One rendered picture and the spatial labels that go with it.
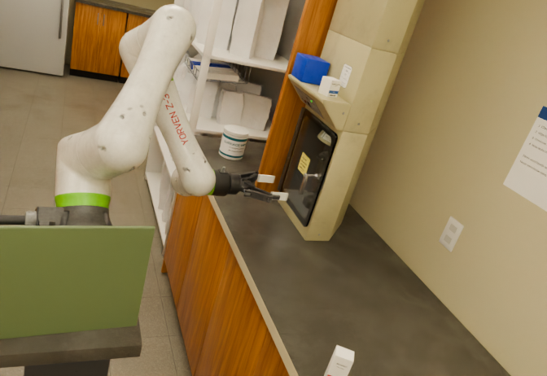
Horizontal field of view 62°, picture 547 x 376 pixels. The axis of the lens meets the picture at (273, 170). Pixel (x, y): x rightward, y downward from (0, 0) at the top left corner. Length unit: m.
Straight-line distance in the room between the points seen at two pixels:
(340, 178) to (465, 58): 0.64
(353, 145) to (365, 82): 0.24
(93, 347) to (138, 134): 0.52
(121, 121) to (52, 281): 0.39
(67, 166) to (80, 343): 0.42
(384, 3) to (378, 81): 0.26
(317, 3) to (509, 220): 1.04
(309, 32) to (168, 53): 0.80
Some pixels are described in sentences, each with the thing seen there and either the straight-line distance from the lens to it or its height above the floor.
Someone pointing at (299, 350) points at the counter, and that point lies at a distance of 1.35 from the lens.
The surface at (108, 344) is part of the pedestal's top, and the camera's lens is 1.25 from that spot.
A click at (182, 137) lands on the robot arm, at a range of 1.40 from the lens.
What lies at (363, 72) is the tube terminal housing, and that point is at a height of 1.63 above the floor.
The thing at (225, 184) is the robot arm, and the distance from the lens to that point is 1.57.
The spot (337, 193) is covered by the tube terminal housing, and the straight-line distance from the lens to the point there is 1.76.
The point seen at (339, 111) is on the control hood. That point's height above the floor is 1.48.
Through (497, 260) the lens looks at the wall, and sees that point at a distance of 1.70.
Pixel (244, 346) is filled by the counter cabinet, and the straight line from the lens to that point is 1.69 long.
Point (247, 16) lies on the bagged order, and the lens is 2.75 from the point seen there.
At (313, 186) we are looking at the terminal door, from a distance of 1.75.
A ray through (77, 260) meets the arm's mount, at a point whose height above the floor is 1.15.
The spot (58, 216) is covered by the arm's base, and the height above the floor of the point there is 1.21.
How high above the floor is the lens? 1.84
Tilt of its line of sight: 22 degrees down
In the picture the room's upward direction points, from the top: 16 degrees clockwise
